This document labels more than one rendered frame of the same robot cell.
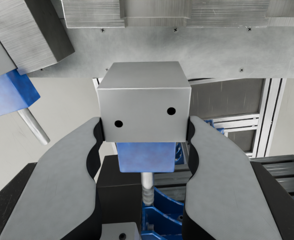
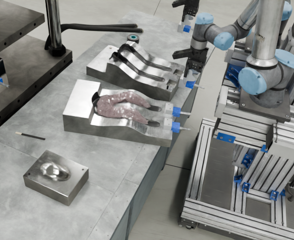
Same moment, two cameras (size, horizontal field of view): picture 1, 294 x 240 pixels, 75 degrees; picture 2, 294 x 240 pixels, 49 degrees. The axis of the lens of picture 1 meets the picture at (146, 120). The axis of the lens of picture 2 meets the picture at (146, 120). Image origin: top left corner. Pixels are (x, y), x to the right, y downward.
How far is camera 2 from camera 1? 164 cm
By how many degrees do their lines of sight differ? 61
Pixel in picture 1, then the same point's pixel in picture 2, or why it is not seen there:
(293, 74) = not seen: hidden behind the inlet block
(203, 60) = (184, 93)
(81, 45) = not seen: hidden behind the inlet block
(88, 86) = not seen: outside the picture
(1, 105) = (178, 111)
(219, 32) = (179, 90)
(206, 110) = (228, 159)
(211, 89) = (214, 153)
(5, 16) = (164, 104)
